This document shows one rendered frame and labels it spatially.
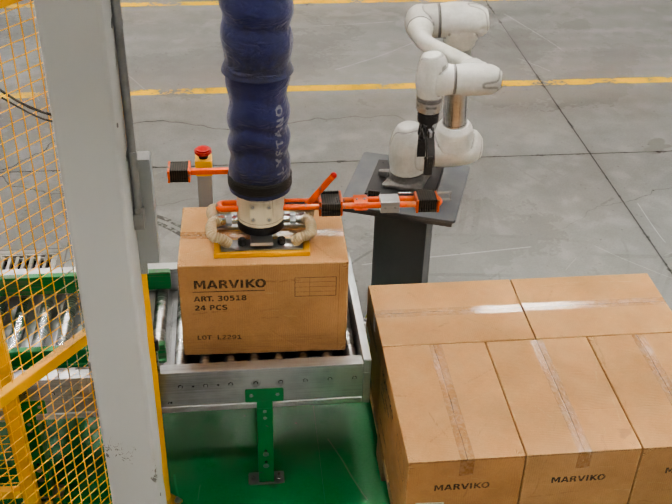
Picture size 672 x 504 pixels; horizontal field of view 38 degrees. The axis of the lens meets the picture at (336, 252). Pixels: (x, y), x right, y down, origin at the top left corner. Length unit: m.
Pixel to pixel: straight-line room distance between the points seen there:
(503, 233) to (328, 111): 1.80
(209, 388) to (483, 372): 1.00
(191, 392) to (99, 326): 1.19
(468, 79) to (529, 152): 3.03
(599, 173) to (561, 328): 2.42
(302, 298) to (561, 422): 1.00
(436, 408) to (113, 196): 1.63
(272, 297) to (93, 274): 1.25
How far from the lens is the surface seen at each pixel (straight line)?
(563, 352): 3.76
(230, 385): 3.53
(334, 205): 3.42
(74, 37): 2.05
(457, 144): 4.10
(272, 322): 3.53
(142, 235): 2.44
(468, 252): 5.22
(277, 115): 3.20
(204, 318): 3.51
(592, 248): 5.41
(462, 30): 3.81
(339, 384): 3.57
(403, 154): 4.12
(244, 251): 3.41
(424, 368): 3.59
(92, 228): 2.25
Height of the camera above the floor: 2.87
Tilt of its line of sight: 34 degrees down
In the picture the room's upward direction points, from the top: 1 degrees clockwise
